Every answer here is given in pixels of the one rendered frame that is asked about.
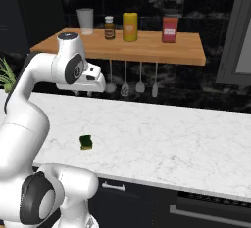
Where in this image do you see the grey window frame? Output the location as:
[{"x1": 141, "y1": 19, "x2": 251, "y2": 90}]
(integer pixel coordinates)
[{"x1": 215, "y1": 0, "x2": 251, "y2": 87}]

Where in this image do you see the green plant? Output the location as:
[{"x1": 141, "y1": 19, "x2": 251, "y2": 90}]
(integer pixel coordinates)
[{"x1": 0, "y1": 56, "x2": 17, "y2": 94}]

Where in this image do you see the silver oven handle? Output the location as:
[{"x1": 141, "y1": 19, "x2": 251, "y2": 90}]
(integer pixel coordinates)
[{"x1": 169, "y1": 205, "x2": 251, "y2": 228}]

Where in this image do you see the silver drawer handle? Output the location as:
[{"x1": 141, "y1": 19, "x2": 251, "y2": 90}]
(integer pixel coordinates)
[{"x1": 101, "y1": 181, "x2": 126, "y2": 193}]

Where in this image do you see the dark drawer front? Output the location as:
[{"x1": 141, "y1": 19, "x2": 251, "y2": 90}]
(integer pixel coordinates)
[{"x1": 88, "y1": 176, "x2": 179, "y2": 228}]

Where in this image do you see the wooden wall shelf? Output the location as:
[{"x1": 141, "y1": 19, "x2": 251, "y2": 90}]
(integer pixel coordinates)
[{"x1": 29, "y1": 27, "x2": 207, "y2": 67}]

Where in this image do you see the brown bottle with white cap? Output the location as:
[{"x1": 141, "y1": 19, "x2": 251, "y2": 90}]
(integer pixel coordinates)
[{"x1": 104, "y1": 15, "x2": 116, "y2": 41}]

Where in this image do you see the green and yellow sponge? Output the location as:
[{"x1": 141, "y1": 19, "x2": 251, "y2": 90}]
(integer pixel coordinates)
[{"x1": 78, "y1": 134, "x2": 93, "y2": 151}]

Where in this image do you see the dark oven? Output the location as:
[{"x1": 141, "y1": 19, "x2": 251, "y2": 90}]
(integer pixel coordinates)
[{"x1": 153, "y1": 191, "x2": 251, "y2": 228}]

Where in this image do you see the yellow canister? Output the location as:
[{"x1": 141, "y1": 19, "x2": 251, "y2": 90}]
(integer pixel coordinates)
[{"x1": 122, "y1": 12, "x2": 139, "y2": 43}]

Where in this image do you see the hanging silver ladle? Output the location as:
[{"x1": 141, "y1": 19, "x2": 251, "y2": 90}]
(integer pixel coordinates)
[{"x1": 105, "y1": 59, "x2": 118, "y2": 94}]

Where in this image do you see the dark tall cabinet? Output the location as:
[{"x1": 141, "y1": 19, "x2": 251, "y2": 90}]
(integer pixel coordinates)
[{"x1": 0, "y1": 0, "x2": 67, "y2": 57}]

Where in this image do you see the hanging silver slotted spatula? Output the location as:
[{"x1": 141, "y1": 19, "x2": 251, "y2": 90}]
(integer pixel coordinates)
[{"x1": 120, "y1": 61, "x2": 130, "y2": 98}]

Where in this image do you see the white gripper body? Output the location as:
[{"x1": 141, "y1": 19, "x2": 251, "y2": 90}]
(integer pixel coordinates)
[{"x1": 55, "y1": 70, "x2": 107, "y2": 94}]

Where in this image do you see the hanging silver narrow spatula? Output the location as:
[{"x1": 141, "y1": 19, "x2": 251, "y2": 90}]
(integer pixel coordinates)
[{"x1": 151, "y1": 62, "x2": 160, "y2": 98}]

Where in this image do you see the red jar with dark lid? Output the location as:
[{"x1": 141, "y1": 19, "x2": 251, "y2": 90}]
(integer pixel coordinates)
[{"x1": 161, "y1": 12, "x2": 179, "y2": 44}]

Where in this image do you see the clear glass cup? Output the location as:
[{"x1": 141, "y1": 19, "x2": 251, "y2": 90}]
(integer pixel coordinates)
[{"x1": 75, "y1": 8, "x2": 95, "y2": 36}]

